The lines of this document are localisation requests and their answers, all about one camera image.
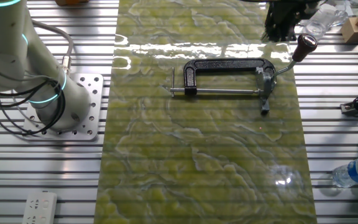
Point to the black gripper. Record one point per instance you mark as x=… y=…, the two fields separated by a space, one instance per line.
x=284 y=14

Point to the metal lever with wooden knob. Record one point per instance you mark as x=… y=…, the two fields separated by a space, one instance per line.
x=264 y=84

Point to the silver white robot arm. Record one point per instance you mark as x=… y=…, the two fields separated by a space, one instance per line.
x=5 y=46

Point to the clear plastic bottle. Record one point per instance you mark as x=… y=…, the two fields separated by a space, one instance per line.
x=325 y=18

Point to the large light wooden block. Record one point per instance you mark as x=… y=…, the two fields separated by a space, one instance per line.
x=353 y=33

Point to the black C-clamp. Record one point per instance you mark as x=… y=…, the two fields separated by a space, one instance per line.
x=191 y=77

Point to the green marble pattern mat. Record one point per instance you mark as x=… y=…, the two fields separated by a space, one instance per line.
x=197 y=155

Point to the water bottle with blue label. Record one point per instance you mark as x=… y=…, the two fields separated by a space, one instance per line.
x=356 y=171

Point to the white power strip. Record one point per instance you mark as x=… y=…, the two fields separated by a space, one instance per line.
x=39 y=208

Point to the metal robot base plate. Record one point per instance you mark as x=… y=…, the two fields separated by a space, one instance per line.
x=92 y=93

